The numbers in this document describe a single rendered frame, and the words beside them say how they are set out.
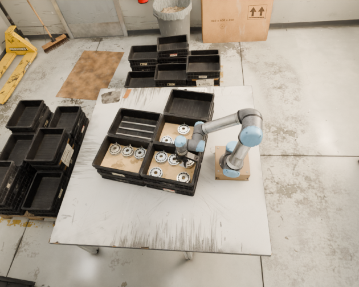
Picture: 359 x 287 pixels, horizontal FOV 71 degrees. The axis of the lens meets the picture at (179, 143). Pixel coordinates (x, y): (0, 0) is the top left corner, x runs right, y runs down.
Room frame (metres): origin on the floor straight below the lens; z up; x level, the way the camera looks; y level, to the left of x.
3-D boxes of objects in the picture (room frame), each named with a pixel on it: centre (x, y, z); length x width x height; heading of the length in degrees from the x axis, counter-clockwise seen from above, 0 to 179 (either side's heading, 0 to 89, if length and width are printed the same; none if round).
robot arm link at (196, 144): (0.92, -0.11, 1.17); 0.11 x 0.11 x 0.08; 70
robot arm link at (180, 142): (0.94, -0.01, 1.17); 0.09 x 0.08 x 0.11; 70
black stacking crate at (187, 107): (1.51, -0.14, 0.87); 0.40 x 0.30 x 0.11; 68
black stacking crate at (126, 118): (1.38, 0.34, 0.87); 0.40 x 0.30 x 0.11; 68
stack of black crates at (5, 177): (1.30, 1.80, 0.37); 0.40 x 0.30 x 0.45; 168
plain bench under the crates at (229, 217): (1.20, 0.13, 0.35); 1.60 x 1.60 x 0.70; 78
